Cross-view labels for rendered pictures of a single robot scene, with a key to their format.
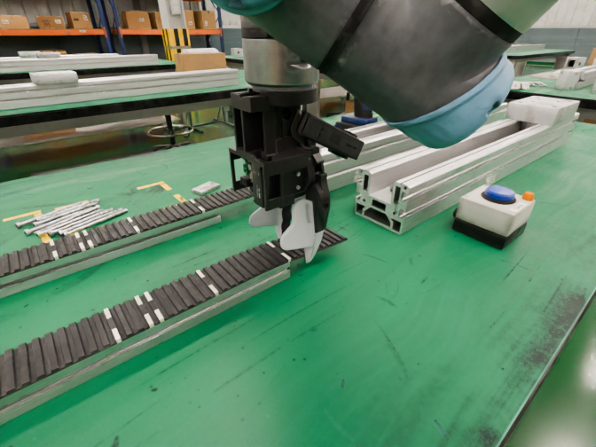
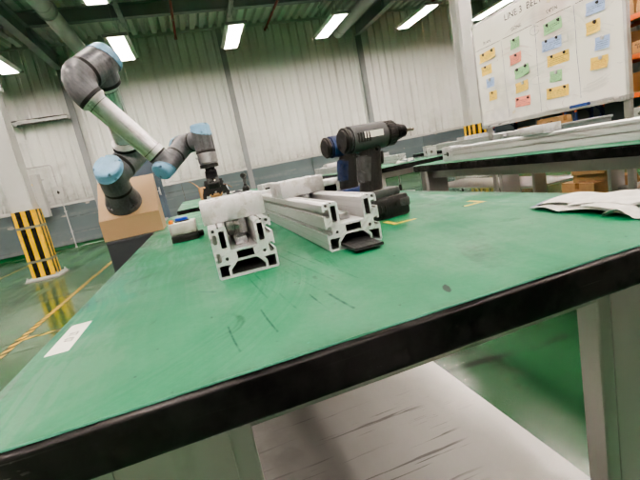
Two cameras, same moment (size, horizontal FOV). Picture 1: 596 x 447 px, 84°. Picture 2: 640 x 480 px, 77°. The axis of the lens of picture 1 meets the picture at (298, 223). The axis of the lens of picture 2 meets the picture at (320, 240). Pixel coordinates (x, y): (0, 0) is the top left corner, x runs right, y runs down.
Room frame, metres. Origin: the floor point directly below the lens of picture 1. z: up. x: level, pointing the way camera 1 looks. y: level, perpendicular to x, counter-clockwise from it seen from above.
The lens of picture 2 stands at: (1.37, -1.28, 0.93)
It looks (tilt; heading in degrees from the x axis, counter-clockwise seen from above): 11 degrees down; 115
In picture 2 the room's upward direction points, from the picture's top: 11 degrees counter-clockwise
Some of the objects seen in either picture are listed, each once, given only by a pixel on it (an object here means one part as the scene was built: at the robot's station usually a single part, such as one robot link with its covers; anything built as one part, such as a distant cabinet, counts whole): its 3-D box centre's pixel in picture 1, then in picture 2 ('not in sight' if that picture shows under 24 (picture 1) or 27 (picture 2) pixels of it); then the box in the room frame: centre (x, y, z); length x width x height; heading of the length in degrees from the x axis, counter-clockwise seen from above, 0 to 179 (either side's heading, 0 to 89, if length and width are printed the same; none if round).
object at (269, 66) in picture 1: (283, 65); (207, 159); (0.36, 0.01, 1.03); 0.08 x 0.08 x 0.05
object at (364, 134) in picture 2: not in sight; (384, 169); (1.14, -0.35, 0.89); 0.20 x 0.08 x 0.22; 48
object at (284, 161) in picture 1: (278, 145); (212, 179); (0.36, 0.02, 0.95); 0.09 x 0.08 x 0.12; 129
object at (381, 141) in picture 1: (419, 134); (300, 210); (0.89, -0.32, 0.82); 0.80 x 0.10 x 0.09; 129
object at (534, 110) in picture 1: (540, 114); (231, 212); (0.90, -0.64, 0.87); 0.16 x 0.11 x 0.07; 129
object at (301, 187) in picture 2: not in sight; (296, 191); (0.89, -0.32, 0.87); 0.16 x 0.11 x 0.07; 129
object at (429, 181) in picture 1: (491, 152); (230, 225); (0.74, -0.44, 0.82); 0.80 x 0.10 x 0.09; 129
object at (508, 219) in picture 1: (487, 212); (187, 229); (0.47, -0.30, 0.81); 0.10 x 0.08 x 0.06; 39
